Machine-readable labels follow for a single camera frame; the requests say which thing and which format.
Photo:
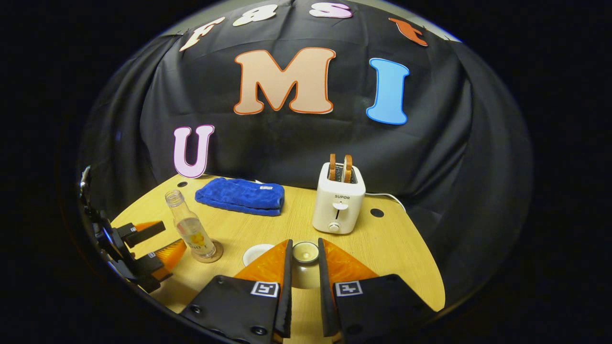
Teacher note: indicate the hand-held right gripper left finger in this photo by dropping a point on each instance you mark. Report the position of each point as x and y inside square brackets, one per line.
[287, 296]

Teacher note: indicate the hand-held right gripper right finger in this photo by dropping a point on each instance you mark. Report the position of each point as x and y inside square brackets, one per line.
[324, 296]

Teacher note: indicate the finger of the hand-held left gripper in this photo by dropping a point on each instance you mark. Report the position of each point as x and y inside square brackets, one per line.
[146, 233]
[169, 255]

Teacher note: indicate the clear water bottle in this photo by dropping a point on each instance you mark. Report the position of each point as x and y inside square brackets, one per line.
[193, 231]

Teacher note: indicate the round clear coaster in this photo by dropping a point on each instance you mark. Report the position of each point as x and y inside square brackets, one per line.
[216, 253]

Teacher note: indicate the white teacup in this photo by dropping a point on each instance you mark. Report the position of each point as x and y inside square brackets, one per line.
[256, 253]

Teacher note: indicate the blue folded towel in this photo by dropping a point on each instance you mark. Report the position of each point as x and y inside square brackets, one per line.
[239, 196]

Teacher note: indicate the white toaster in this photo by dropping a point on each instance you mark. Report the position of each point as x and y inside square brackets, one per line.
[337, 205]

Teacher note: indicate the black backdrop cloth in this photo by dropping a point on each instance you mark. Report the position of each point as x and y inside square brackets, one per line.
[430, 157]

